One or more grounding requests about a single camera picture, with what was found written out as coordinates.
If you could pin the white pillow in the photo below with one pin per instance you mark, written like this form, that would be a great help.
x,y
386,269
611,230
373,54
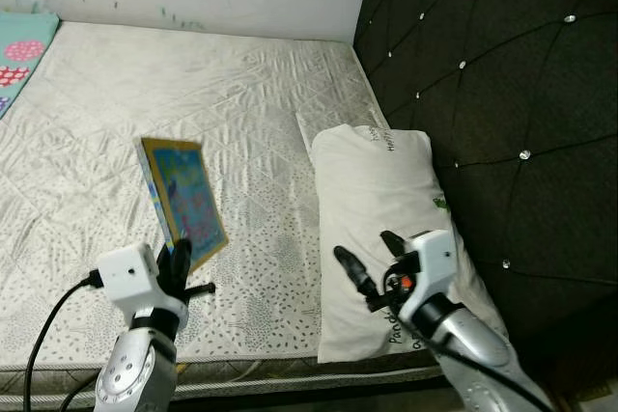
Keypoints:
x,y
372,190

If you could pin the blue yellow children's board book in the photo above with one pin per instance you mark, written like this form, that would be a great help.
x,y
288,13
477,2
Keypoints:
x,y
188,195

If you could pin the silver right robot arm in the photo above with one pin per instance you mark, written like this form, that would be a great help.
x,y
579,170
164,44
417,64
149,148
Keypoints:
x,y
463,344

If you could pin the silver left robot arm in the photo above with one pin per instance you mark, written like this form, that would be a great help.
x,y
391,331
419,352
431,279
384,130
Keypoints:
x,y
130,373

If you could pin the white patterned mattress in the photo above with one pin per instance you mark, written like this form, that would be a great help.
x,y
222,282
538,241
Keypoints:
x,y
193,84

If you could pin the dark tufted headboard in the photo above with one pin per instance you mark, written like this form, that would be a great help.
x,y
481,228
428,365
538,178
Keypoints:
x,y
512,94

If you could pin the teal blanket with dotted shapes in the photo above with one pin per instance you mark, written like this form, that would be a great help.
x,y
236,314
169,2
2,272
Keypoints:
x,y
24,55

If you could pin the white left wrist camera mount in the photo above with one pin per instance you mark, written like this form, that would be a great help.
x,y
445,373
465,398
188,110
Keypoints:
x,y
127,272

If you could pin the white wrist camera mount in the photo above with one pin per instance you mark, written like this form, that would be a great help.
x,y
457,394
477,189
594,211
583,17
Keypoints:
x,y
127,272
430,262

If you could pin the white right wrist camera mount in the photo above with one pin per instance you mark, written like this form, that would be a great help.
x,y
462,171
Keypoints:
x,y
430,262

